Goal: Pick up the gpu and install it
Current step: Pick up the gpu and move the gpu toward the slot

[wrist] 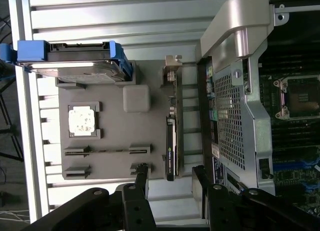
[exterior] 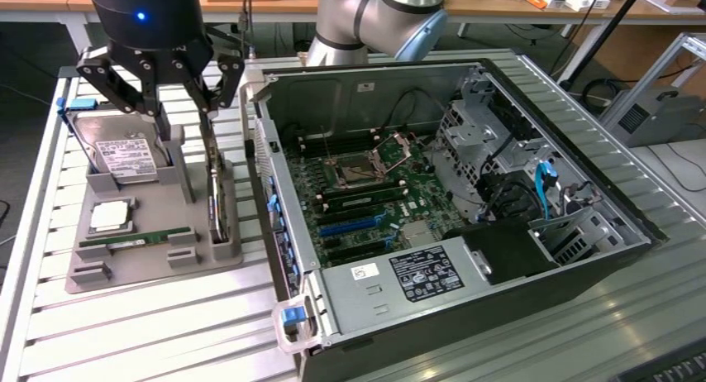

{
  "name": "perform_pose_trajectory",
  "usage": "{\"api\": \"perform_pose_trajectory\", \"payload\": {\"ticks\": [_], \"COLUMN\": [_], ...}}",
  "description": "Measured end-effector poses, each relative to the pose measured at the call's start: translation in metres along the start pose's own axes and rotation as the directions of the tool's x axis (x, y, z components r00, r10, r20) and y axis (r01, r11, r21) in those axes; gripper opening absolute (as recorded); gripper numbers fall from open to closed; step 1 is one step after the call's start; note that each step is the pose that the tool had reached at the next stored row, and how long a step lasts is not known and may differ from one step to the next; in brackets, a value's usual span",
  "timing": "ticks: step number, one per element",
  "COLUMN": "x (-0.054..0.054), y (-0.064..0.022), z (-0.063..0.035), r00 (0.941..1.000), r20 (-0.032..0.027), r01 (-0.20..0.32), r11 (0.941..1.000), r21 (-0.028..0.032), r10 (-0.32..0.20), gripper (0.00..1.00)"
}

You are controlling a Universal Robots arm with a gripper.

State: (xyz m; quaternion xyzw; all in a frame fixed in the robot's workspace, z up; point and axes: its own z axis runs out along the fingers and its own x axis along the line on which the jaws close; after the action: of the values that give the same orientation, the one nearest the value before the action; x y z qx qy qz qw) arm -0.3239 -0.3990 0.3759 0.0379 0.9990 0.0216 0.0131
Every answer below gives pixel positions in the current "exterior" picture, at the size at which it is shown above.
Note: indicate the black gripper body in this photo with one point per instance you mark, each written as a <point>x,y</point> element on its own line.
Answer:
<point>149,22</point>

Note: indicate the graphics card with metal bracket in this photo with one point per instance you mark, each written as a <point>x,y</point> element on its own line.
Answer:
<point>220,200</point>

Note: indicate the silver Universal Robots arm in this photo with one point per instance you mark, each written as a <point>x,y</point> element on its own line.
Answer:
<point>342,22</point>

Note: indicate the blue disk caddy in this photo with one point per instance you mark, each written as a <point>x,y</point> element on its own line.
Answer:
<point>84,105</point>

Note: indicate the silver hard disk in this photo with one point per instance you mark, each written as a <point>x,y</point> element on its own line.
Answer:
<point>120,154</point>

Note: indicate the wooden desk with white legs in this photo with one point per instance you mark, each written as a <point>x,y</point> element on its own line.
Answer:
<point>34,1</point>

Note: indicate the thin locking lever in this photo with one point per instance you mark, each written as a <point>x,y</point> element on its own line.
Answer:
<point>329,148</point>

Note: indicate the black RAM slot bank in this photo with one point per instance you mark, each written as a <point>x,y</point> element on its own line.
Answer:
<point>361,196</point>
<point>348,144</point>

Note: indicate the silver CPU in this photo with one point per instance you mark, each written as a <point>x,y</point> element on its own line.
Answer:
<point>110,216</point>

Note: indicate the grey parts rack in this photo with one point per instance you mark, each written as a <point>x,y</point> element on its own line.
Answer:
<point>154,216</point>

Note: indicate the green RAM stick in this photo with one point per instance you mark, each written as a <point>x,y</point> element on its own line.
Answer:
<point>138,238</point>

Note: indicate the blue expansion slot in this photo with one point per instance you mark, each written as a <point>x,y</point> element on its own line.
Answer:
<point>348,227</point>

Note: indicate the green motherboard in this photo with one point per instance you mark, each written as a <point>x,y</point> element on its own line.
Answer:
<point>425,192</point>

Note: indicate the silver drive cage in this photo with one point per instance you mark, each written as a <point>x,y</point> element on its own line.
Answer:
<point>469,134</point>

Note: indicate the black expansion slot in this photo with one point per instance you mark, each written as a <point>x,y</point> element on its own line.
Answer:
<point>356,251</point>

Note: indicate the silver chipset heat sink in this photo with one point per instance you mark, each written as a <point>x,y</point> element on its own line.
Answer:
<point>419,235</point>

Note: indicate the wooden desk with clutter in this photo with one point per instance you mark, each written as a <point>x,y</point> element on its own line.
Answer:
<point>513,6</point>

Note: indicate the blue case latch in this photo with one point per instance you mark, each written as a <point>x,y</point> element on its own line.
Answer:
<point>292,318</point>

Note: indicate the grey power supply unit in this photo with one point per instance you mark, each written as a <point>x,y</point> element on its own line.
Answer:
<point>358,303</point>

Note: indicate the orange and white box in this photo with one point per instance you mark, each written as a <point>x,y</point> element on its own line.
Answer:
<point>544,1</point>

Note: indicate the white small box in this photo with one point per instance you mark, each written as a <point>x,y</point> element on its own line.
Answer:
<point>591,2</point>

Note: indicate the black tripod pole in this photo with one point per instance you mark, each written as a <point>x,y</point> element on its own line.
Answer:
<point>601,34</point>

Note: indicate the silver disk bay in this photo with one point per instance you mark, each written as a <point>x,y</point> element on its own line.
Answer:
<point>596,233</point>

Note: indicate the grey tower computer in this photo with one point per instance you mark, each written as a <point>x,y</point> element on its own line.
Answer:
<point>657,117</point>

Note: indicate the black open PC case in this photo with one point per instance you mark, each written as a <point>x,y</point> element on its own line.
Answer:
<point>552,307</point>

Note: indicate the CPU socket with metal frame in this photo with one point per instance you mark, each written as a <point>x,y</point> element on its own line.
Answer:
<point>395,150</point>

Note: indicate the aluminium profile frame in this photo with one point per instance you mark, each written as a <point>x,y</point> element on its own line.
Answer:
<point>684,43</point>

